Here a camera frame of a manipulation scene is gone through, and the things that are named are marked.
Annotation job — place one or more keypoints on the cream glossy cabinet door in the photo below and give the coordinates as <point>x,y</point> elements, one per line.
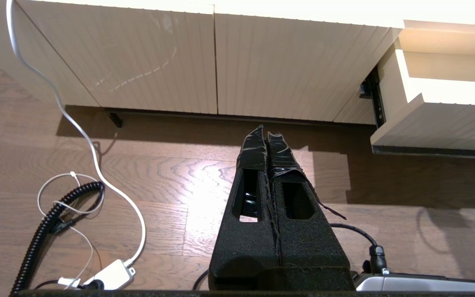
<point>138,62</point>

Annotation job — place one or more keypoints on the white power adapter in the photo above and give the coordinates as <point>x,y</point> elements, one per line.
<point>114,274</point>

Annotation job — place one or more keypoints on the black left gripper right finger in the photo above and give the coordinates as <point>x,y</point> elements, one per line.
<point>316,247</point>

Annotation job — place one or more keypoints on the black rectangular object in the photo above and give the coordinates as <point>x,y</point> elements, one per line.
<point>116,119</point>

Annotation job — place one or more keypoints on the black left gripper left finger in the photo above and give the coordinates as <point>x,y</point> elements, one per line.
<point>241,247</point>

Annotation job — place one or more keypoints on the cream ribbed cabinet door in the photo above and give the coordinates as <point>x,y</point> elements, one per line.
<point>283,70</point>

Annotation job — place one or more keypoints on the white low cabinet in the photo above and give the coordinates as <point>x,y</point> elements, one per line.
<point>303,10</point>

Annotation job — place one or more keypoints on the black drawer slide rail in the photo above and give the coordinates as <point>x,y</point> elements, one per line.
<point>375,99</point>

